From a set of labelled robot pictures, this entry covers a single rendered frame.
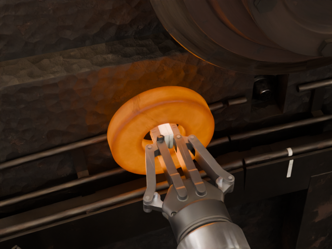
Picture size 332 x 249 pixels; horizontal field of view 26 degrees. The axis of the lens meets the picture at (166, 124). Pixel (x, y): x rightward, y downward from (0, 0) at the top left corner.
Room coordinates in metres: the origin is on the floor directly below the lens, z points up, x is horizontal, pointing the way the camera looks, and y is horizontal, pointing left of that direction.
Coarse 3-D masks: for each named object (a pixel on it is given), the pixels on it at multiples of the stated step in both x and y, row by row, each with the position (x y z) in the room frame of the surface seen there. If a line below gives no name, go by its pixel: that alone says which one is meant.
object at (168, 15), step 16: (160, 0) 0.70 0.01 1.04; (176, 0) 0.71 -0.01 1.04; (160, 16) 0.70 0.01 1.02; (176, 16) 0.71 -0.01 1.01; (176, 32) 0.71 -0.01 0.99; (192, 32) 0.72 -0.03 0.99; (192, 48) 0.72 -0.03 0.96; (208, 48) 0.72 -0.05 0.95; (224, 48) 0.73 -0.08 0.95; (224, 64) 0.73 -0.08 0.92; (240, 64) 0.74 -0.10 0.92; (256, 64) 0.74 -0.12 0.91; (272, 64) 0.75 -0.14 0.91; (288, 64) 0.76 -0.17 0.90; (304, 64) 0.76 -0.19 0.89; (320, 64) 0.77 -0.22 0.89
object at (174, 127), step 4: (172, 124) 0.73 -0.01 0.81; (176, 124) 0.73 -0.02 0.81; (172, 128) 0.72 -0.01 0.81; (176, 128) 0.72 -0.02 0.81; (176, 132) 0.71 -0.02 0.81; (184, 136) 0.71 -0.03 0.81; (184, 140) 0.70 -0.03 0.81; (188, 144) 0.70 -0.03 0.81; (176, 148) 0.70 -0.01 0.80; (188, 148) 0.70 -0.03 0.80; (192, 148) 0.70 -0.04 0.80
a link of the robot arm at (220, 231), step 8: (208, 224) 0.53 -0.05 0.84; (216, 224) 0.53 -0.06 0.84; (224, 224) 0.53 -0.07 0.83; (232, 224) 0.54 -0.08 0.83; (192, 232) 0.53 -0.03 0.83; (200, 232) 0.52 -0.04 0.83; (208, 232) 0.52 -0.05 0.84; (216, 232) 0.52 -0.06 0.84; (224, 232) 0.52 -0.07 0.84; (232, 232) 0.52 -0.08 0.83; (240, 232) 0.53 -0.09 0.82; (184, 240) 0.52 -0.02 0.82; (192, 240) 0.52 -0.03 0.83; (200, 240) 0.51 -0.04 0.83; (208, 240) 0.51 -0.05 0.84; (216, 240) 0.51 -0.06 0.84; (224, 240) 0.51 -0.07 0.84; (232, 240) 0.51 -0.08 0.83; (240, 240) 0.52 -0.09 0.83; (184, 248) 0.51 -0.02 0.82; (192, 248) 0.51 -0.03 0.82; (200, 248) 0.50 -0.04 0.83; (208, 248) 0.50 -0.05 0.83; (216, 248) 0.50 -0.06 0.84; (224, 248) 0.50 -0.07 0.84; (232, 248) 0.50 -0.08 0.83; (240, 248) 0.50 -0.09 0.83; (248, 248) 0.51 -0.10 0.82
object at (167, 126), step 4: (164, 124) 0.72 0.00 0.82; (168, 124) 0.72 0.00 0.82; (168, 128) 0.71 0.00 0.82; (168, 132) 0.71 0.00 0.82; (172, 132) 0.71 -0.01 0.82; (168, 136) 0.70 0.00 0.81; (172, 136) 0.70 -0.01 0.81; (168, 140) 0.70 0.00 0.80; (172, 140) 0.70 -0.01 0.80; (168, 144) 0.70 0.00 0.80; (172, 144) 0.70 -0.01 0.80
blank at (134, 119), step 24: (144, 96) 0.73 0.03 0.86; (168, 96) 0.73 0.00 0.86; (192, 96) 0.74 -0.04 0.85; (120, 120) 0.71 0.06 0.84; (144, 120) 0.71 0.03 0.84; (168, 120) 0.72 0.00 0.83; (192, 120) 0.73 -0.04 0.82; (120, 144) 0.70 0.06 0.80; (144, 144) 0.73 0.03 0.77; (144, 168) 0.72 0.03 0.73
